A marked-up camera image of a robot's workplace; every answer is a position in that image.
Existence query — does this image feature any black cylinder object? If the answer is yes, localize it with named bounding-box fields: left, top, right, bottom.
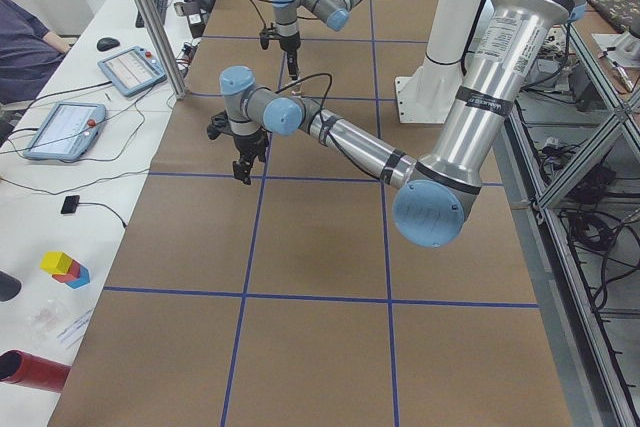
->
left=0, top=271, right=22, bottom=302

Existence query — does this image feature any red cylinder tube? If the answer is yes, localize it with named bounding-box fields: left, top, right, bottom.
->
left=1, top=350, right=71, bottom=393

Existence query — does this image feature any small black puck device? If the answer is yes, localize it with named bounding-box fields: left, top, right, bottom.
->
left=60, top=195, right=80, bottom=215

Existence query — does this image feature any blue wooden block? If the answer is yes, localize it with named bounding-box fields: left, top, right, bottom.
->
left=66, top=266, right=90, bottom=289

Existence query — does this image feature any near teach pendant tablet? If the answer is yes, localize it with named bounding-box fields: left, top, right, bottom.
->
left=23, top=101, right=107, bottom=161

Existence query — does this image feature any yellow wooden block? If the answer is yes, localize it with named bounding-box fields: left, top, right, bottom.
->
left=40, top=251, right=73, bottom=275

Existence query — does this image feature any teach pendant tablet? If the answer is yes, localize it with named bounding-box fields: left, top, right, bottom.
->
left=97, top=46, right=166, bottom=97
left=23, top=101, right=107, bottom=161

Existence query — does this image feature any red wooden block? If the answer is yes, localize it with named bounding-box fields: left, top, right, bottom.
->
left=52, top=260, right=82, bottom=283

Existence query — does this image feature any brown paper table mat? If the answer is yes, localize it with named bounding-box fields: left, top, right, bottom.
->
left=50, top=0, right=571, bottom=426

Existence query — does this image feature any seated person in blue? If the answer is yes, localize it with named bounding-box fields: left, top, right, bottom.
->
left=1, top=0, right=71, bottom=104

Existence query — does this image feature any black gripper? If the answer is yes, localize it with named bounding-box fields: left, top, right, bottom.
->
left=279, top=34, right=301, bottom=80
left=232, top=131, right=269, bottom=185

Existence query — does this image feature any far teach pendant tablet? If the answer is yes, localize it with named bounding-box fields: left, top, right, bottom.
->
left=97, top=46, right=166, bottom=97

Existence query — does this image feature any black computer mouse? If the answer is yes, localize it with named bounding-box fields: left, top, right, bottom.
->
left=96, top=37, right=120, bottom=52

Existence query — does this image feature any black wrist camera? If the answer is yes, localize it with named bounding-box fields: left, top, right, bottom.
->
left=206, top=111, right=233, bottom=141
left=259, top=23, right=280, bottom=50

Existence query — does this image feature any aluminium frame post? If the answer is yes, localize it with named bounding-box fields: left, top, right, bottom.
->
left=134, top=0, right=187, bottom=100

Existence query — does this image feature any aluminium frame rack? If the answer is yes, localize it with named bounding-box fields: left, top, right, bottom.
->
left=492, top=0, right=639, bottom=426

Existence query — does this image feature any white camera pole with base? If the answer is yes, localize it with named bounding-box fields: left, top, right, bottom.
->
left=396, top=0, right=486, bottom=124

